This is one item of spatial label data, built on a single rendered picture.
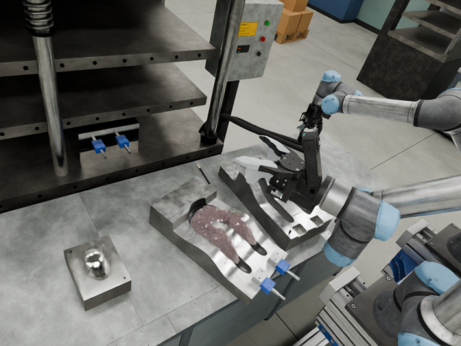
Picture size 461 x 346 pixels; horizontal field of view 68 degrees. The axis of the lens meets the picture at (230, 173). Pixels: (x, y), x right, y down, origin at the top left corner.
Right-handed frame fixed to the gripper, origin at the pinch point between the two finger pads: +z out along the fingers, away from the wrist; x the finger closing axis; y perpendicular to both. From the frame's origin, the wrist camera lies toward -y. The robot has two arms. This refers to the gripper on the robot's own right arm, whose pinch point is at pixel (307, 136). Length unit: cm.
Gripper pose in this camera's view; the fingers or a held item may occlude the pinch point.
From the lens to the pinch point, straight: 178.2
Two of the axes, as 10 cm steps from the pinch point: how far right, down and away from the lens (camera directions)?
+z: -2.1, 7.3, 6.5
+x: 5.6, 6.4, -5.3
